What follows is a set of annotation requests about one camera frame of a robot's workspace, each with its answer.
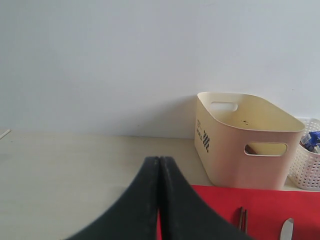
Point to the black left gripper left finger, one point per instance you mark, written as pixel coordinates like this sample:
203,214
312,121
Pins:
134,215

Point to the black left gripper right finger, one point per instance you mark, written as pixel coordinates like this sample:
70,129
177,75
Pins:
183,214

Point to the silver table knife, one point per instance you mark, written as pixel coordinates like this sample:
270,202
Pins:
287,229

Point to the blue white milk carton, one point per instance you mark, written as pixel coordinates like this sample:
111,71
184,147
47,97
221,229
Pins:
311,142

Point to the dark wooden chopstick upper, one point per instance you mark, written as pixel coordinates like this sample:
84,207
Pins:
241,217

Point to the dark wooden chopstick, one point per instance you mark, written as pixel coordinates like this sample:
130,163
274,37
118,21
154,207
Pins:
245,221
241,217

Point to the dark wooden chopstick lower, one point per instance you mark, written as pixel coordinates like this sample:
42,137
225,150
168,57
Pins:
245,221

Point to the red table cloth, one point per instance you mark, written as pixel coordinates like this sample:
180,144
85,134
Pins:
267,210

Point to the cream plastic bin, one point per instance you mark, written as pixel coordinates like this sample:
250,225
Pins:
245,141

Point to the white perforated plastic basket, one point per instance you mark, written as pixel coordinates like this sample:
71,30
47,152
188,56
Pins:
305,169

